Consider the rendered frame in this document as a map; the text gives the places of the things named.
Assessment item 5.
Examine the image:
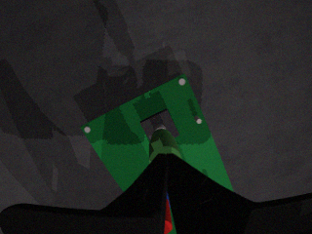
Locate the green circuit board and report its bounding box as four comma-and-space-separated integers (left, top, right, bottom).
79, 74, 234, 191

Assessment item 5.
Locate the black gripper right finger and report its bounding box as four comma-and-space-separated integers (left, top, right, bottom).
167, 153, 312, 234

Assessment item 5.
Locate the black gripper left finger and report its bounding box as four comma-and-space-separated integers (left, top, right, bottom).
0, 153, 168, 234

